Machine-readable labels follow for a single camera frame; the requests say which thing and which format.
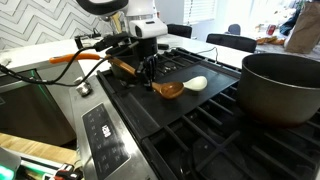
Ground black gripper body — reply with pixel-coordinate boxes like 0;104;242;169
134;36;159;66

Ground brown wooden serving spoon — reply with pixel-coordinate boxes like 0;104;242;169
105;54;185;100

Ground white spoon rest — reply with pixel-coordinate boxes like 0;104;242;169
182;75;208;92

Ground large black pot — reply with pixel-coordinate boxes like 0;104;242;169
237;53;320;129

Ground black chair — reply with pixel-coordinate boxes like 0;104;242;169
205;33;258;54
166;23;193;39

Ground light wooden utensil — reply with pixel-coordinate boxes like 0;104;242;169
110;12;124;34

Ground silver stove knob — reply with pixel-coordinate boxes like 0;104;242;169
75;81;93;98

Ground white window blind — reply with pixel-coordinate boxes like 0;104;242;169
183;0;218;24

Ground stainless steel gas stove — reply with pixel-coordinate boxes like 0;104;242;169
0;46;320;180

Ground blue grey chair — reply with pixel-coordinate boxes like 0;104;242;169
227;23;242;36

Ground orange food items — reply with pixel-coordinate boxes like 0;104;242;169
255;35;286;46

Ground red black clamp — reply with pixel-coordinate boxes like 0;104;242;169
53;162;83;180

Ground red can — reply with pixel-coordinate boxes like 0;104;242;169
266;23;278;36

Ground wooden table top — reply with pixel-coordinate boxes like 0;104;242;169
0;132;78;165

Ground brown paper bag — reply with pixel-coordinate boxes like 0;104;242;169
284;0;320;55

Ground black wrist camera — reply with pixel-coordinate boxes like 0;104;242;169
94;32;133;53

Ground thin black cable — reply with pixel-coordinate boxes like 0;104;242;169
194;45;220;64

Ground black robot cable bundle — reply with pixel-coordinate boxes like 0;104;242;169
0;39;141;88

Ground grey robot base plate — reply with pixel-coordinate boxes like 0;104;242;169
0;146;22;180

